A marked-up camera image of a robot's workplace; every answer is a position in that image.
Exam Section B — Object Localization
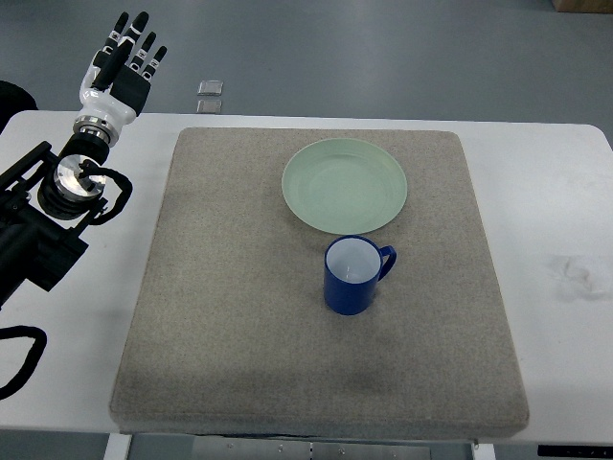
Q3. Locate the grey felt mat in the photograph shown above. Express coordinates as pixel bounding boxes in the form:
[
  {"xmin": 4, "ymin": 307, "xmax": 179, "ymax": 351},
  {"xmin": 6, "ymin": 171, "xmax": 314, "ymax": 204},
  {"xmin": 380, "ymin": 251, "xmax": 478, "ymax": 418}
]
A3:
[{"xmin": 109, "ymin": 127, "xmax": 529, "ymax": 440}]

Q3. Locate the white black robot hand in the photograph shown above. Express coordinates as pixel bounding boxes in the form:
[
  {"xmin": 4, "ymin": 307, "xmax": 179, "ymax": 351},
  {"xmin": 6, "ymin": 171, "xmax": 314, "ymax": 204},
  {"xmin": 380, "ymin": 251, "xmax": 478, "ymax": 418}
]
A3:
[{"xmin": 73, "ymin": 11, "xmax": 167, "ymax": 146}]

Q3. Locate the black chair edge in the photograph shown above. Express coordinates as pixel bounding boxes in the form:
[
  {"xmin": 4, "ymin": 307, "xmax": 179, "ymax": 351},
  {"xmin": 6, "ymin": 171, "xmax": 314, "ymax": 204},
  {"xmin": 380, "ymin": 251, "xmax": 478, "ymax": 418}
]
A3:
[{"xmin": 0, "ymin": 80, "xmax": 37, "ymax": 132}]

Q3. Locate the black braided cable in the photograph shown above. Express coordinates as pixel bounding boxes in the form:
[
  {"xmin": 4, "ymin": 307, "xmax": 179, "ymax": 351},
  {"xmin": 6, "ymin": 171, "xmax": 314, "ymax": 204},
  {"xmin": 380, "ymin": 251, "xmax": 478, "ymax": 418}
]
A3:
[{"xmin": 0, "ymin": 325, "xmax": 48, "ymax": 401}]

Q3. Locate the lower floor socket plate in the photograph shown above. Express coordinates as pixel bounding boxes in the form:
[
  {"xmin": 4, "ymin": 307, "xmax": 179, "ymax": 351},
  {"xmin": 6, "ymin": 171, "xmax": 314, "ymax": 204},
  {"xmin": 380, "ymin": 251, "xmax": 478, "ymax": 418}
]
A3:
[{"xmin": 196, "ymin": 99, "xmax": 222, "ymax": 114}]

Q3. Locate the light green plate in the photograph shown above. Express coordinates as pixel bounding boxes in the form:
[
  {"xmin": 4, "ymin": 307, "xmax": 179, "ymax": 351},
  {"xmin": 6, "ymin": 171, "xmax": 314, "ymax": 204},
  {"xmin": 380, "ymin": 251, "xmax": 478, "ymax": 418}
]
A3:
[{"xmin": 282, "ymin": 138, "xmax": 408, "ymax": 235}]

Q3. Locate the blue cup white inside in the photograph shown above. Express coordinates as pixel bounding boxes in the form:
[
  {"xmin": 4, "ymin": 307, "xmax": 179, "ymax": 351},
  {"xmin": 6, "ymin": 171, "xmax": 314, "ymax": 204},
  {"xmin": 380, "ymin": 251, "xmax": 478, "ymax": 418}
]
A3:
[{"xmin": 324, "ymin": 235, "xmax": 397, "ymax": 316}]

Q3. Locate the upper floor socket plate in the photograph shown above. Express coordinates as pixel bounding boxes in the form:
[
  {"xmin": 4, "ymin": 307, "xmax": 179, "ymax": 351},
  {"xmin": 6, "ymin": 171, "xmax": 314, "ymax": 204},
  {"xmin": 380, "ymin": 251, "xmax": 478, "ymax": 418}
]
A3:
[{"xmin": 197, "ymin": 80, "xmax": 223, "ymax": 96}]

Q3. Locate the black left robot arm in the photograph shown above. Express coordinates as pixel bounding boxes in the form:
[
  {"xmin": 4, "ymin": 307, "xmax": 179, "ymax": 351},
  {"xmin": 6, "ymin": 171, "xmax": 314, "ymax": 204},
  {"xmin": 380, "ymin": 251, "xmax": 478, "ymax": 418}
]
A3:
[{"xmin": 1, "ymin": 126, "xmax": 133, "ymax": 302}]

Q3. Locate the cardboard box corner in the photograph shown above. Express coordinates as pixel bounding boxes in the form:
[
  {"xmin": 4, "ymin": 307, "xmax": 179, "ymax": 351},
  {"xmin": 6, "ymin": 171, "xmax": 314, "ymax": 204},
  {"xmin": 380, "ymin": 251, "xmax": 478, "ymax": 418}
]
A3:
[{"xmin": 552, "ymin": 0, "xmax": 613, "ymax": 13}]

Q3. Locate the floor socket plate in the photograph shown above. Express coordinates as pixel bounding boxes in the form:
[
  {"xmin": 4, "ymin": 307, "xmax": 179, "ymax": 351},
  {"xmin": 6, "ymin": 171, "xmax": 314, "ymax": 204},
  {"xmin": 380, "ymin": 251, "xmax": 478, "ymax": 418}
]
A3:
[
  {"xmin": 196, "ymin": 99, "xmax": 222, "ymax": 114},
  {"xmin": 197, "ymin": 80, "xmax": 223, "ymax": 96}
]

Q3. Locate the metal table frame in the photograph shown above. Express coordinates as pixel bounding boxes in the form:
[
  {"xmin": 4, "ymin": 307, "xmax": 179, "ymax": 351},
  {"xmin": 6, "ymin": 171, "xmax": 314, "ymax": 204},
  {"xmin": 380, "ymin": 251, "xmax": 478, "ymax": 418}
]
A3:
[{"xmin": 102, "ymin": 434, "xmax": 497, "ymax": 459}]

